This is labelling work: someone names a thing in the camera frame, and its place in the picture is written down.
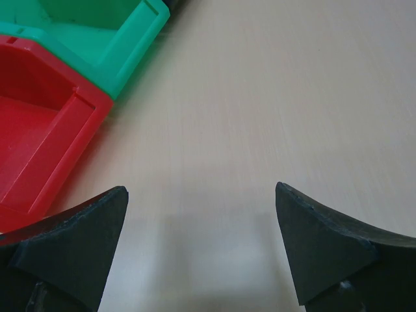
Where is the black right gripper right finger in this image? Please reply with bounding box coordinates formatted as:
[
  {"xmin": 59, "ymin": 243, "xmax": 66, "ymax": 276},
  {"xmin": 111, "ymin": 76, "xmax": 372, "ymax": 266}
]
[{"xmin": 276, "ymin": 182, "xmax": 415, "ymax": 311}]

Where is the black plastic bin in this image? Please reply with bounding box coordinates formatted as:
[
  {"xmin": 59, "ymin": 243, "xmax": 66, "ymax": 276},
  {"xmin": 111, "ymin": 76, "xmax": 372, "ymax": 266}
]
[{"xmin": 163, "ymin": 0, "xmax": 183, "ymax": 10}]

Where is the red plastic bin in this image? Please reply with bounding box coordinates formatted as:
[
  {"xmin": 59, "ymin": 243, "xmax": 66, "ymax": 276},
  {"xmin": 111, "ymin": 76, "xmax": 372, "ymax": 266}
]
[{"xmin": 1, "ymin": 35, "xmax": 113, "ymax": 232}]

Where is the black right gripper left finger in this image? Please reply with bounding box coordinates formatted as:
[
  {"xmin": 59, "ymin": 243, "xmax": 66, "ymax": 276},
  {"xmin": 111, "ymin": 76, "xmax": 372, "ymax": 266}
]
[{"xmin": 1, "ymin": 186, "xmax": 129, "ymax": 311}]

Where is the green plastic bin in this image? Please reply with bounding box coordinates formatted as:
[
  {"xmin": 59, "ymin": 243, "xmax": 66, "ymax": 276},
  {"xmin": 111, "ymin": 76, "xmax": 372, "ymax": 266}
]
[{"xmin": 1, "ymin": 0, "xmax": 170, "ymax": 99}]

